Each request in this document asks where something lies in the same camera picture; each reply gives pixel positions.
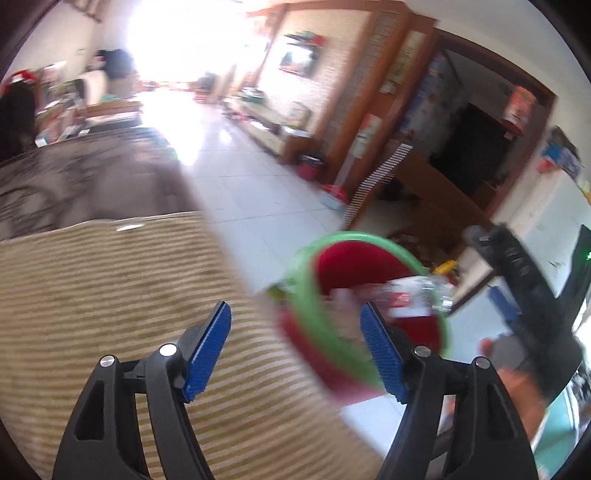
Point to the small red bin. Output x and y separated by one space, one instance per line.
310 167

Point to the person's right hand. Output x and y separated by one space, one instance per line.
519 390

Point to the yellow white checked tablecloth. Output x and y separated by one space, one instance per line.
92 286

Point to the yellow toy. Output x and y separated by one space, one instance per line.
445 268

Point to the clear plastic packaging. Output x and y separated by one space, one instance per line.
415 293

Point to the red bin with green rim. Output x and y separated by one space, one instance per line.
355 263

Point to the white beaded strip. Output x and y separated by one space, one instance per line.
378 184

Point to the low television cabinet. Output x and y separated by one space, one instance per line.
272 124

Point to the wall television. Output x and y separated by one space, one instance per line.
298 61

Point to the wooden cabinet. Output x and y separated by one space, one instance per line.
383 92

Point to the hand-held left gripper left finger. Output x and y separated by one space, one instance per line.
207 350

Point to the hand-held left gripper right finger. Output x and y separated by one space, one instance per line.
383 355

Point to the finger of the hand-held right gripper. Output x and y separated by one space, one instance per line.
508 258
504 307

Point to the brown cardboard box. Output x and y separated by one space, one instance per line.
434 198

